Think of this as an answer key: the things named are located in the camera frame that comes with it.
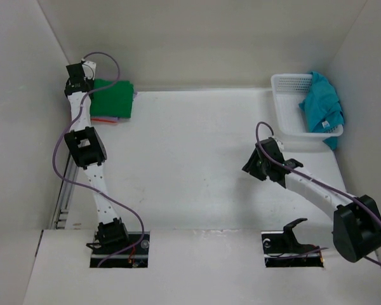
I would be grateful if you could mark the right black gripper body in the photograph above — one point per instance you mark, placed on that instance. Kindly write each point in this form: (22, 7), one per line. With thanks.
(257, 168)

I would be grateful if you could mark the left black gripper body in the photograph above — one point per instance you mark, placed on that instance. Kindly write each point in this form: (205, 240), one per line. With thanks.
(89, 81)

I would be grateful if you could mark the green t shirt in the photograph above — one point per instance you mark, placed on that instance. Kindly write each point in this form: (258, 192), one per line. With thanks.
(121, 87)

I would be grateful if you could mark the lavender t shirt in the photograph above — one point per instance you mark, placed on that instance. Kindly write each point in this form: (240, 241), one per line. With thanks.
(112, 107)

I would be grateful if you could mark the orange t shirt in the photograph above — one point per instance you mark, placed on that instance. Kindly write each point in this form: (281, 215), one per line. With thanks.
(104, 120)

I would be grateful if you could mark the teal t shirt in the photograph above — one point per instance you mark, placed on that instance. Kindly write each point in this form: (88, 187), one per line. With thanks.
(321, 106)

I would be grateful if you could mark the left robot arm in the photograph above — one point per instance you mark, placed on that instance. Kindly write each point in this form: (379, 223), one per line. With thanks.
(88, 153)

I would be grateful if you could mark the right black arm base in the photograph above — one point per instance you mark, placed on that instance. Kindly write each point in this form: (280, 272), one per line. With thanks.
(282, 249)

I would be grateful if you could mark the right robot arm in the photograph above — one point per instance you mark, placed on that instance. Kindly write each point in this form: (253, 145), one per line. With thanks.
(356, 220)

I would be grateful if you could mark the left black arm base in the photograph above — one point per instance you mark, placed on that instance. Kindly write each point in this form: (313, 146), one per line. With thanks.
(134, 257)

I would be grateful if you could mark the white laundry basket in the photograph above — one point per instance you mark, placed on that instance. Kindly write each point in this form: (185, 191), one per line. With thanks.
(288, 91)

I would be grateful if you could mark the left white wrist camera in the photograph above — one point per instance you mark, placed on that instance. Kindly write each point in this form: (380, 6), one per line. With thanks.
(89, 68)

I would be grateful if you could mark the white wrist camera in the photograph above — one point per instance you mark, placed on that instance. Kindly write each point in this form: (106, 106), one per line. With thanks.
(89, 68)
(279, 144)

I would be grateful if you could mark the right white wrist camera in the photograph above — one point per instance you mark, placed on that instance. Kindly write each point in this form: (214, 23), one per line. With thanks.
(279, 144)

